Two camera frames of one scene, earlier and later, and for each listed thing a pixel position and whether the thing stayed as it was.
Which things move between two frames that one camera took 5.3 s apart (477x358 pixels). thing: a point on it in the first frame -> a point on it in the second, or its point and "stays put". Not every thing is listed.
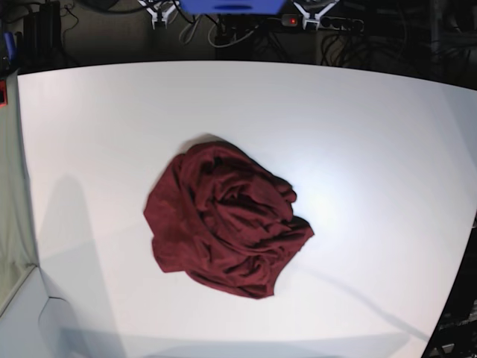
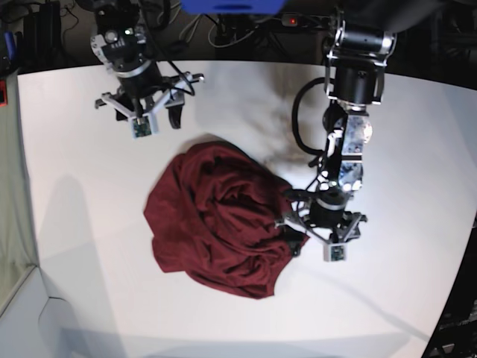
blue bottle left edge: (10, 40) stays put
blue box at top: (232, 7) stays put
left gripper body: (159, 10) -> (147, 95)
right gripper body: (314, 18) -> (327, 221)
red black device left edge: (4, 100) stays put
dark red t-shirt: (226, 221) stays put
